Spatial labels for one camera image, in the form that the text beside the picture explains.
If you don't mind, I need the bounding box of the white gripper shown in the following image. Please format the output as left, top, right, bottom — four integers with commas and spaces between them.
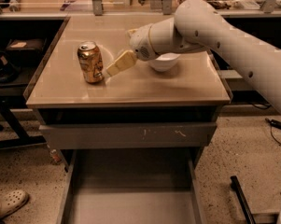
105, 24, 153, 77

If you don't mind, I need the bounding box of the orange soda can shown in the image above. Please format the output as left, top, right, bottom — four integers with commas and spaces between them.
77, 41, 105, 84

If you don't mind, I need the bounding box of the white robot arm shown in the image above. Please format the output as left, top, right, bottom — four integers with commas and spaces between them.
105, 0, 281, 114

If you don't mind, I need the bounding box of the grey drawer cabinet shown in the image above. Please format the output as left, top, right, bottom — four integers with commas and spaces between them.
22, 13, 233, 173

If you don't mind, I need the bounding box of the closed top drawer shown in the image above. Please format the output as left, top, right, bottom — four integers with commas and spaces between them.
39, 122, 217, 149

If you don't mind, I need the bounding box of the open middle drawer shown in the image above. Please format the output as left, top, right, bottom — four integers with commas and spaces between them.
56, 148, 206, 224

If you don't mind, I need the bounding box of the white ceramic bowl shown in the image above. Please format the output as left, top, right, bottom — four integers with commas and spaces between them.
148, 53, 179, 72

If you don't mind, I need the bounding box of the black box on shelf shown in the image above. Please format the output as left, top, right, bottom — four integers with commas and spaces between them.
6, 38, 47, 67

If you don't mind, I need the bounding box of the black bag on shelf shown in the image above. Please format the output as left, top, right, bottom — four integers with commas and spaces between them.
0, 50, 21, 83

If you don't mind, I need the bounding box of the black power adapter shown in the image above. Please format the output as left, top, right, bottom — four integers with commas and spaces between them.
266, 119, 281, 130

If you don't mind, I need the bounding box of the white perforated clog shoe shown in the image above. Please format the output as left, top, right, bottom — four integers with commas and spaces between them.
0, 189, 29, 219

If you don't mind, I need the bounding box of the black metal floor rail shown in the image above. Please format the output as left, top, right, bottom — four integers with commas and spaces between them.
231, 175, 278, 224

